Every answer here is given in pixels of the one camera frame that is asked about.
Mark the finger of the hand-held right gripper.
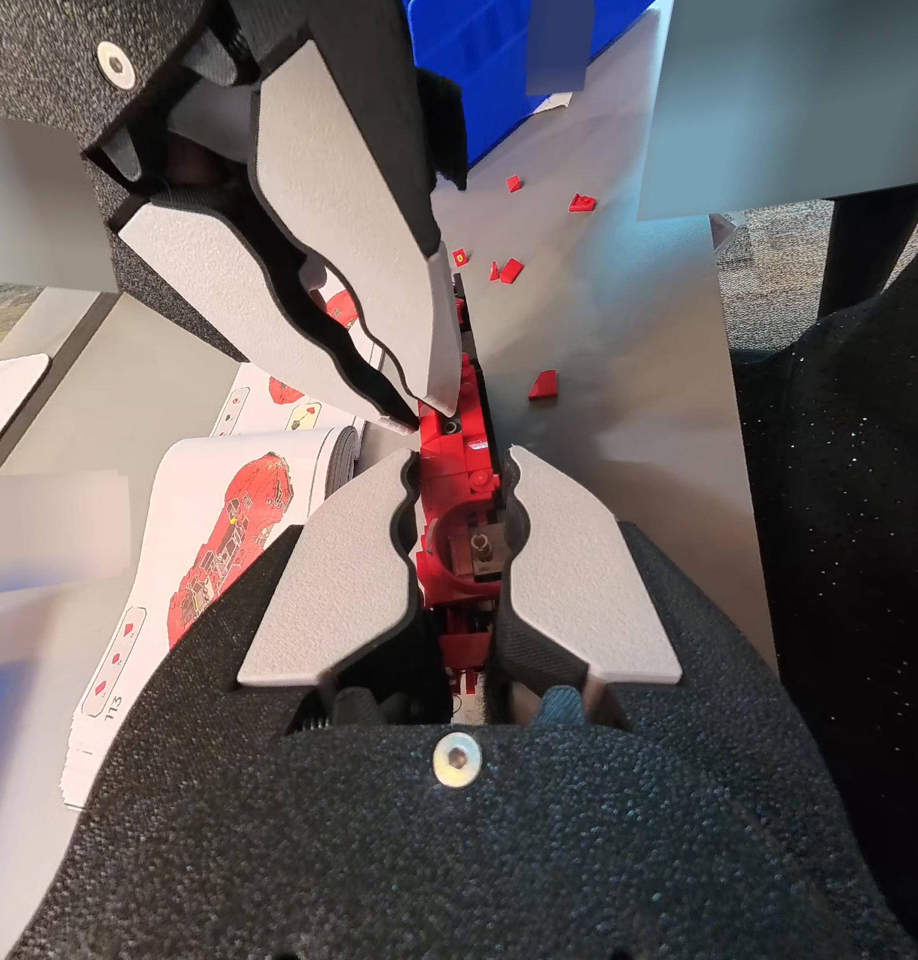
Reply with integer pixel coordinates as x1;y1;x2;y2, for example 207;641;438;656
116;201;421;438
247;37;463;419

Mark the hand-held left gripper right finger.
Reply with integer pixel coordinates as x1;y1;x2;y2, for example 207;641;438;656
495;444;686;712

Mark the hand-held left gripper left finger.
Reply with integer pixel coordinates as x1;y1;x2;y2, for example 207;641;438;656
236;447;422;690

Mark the red lego car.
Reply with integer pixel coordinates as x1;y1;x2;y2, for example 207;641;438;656
416;273;507;695

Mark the lego instruction booklet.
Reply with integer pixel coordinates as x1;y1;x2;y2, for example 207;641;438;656
57;288;400;813

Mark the blue plastic bin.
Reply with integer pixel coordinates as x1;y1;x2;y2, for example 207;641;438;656
402;0;658;170

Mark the white rounded pad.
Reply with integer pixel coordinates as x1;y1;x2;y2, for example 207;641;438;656
0;352;51;466

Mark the office chair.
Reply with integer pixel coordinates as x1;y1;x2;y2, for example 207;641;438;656
815;180;918;320

